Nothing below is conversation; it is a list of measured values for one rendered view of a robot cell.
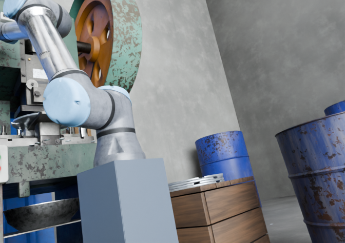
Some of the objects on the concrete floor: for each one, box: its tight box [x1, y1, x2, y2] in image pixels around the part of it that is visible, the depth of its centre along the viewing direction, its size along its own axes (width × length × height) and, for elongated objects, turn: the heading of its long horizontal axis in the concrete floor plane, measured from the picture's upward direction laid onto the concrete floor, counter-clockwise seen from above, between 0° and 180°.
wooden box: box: [169, 176, 271, 243], centre depth 117 cm, size 40×38×35 cm
